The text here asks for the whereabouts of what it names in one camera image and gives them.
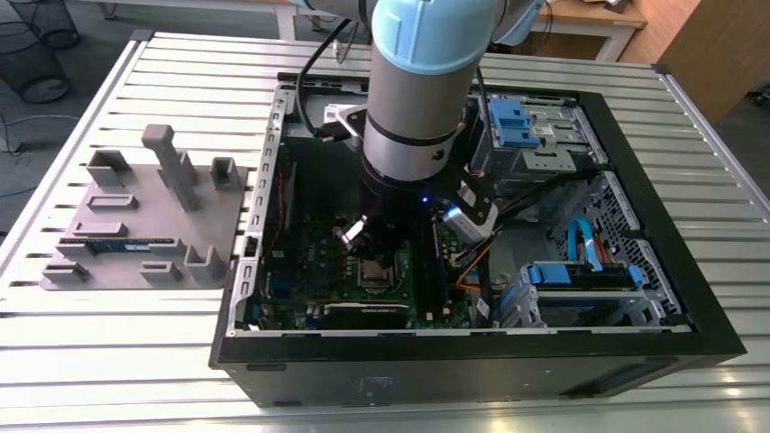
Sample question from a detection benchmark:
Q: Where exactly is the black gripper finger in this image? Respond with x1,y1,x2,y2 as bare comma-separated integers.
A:
335,215,370,253
355,228,410,266

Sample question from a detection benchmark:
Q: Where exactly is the metal socket cover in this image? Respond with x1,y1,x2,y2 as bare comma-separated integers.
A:
356,257,398,290

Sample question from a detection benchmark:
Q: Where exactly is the green motherboard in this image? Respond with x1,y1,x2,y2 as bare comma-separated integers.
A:
257,209,476,330

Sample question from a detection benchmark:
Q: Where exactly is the black graphics card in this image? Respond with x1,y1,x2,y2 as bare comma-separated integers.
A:
320,300,411,330

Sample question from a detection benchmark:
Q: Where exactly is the empty light blue carrier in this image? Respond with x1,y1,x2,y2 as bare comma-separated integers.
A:
492,284,519,327

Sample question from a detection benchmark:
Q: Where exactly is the grey power supply unit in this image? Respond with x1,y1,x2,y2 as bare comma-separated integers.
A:
281,93,370,157

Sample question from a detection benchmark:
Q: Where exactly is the blue plastic drive latch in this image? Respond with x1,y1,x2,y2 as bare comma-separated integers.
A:
496,125,540,148
490,97,531,129

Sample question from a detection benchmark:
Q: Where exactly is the hard disk in blue carrier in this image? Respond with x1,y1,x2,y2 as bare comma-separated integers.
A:
523,263,643,293

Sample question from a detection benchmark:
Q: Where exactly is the grey metal drive cage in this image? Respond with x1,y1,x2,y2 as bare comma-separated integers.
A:
468,95,610,199

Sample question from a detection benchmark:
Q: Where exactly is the black PC case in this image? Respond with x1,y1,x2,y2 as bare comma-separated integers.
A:
207,71,747,410

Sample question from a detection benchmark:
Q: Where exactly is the grey parts rack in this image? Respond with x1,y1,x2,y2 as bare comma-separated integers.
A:
39,124,257,292

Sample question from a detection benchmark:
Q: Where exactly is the RAM stick with blue label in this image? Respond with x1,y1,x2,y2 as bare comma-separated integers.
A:
59,237,177,254

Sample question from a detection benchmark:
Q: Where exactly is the perforated metal disk bay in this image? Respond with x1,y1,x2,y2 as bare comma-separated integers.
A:
494,260,690,329

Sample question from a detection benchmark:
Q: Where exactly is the wooden cabinet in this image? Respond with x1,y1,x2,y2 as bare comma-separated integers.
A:
658,0,770,125

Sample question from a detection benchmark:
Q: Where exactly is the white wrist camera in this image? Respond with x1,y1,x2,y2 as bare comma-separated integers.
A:
442,180,500,240

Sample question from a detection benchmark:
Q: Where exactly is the orange wire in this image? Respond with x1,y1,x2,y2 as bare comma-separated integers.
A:
454,250,490,292

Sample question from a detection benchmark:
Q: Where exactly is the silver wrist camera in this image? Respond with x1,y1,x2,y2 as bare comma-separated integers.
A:
324,104,370,146

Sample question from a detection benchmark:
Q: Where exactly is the black cable bundle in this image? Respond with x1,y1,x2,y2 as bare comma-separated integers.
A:
450,170,603,265

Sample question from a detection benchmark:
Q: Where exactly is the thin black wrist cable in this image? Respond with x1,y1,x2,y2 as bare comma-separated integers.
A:
474,67,502,150

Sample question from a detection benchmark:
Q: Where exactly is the blue SATA cable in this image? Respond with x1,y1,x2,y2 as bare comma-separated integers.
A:
566,216,606,273

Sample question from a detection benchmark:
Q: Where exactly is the thick black wrist cable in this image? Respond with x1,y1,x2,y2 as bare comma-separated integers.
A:
299,17,355,143

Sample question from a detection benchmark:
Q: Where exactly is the wooden desk white frame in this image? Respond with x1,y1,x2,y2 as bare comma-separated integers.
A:
275,0,650,62

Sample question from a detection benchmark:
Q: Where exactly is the large wire mesh bin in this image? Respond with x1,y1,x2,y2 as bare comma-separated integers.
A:
0,22,71,105

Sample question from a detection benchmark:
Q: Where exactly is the small wire mesh bin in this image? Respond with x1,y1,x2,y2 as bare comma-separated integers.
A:
35,0,80,50

